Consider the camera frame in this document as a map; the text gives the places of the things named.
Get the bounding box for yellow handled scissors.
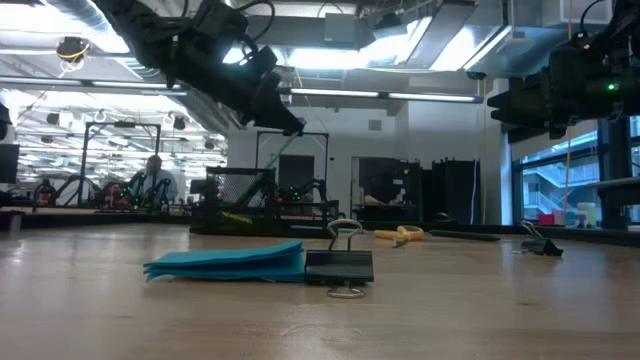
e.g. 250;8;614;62
373;224;426;249

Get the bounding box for long ceiling light fixture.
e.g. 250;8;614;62
279;85;485;105

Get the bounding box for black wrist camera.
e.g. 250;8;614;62
568;29;600;55
191;0;250;49

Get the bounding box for orange hanging cord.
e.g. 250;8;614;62
563;0;573;216

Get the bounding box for dark background monitor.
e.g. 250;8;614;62
0;143;21;185

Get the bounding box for dark background desk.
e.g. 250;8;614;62
588;176;640;232

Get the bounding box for person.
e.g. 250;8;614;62
140;154;180;206

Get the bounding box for small black binder clip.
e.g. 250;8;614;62
511;219;565;258

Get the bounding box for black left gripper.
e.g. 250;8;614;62
168;28;307;136

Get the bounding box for black background cabinets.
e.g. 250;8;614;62
351;156;482;226

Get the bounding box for background robot station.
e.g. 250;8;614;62
31;172;174;211

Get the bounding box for black mesh desk organizer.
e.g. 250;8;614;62
189;165;342;239

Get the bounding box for black pen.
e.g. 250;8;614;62
428;228;502;244

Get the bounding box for large black binder clip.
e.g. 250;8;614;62
304;217;376;300

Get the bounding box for pale green container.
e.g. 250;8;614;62
576;201;599;229

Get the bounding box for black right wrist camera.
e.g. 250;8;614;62
568;29;600;55

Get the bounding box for teal sticky note pad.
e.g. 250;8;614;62
142;240;307;284

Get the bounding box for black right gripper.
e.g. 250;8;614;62
487;46;640;144

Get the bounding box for black rig post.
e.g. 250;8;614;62
596;117;633;232

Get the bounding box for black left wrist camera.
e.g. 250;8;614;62
191;0;250;49

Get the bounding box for black background gantry frame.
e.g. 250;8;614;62
255;129;331;202
83;120;163;207

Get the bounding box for black left camera cable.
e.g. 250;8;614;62
233;0;277;45

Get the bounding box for black table frame rail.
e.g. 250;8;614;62
0;208;640;247

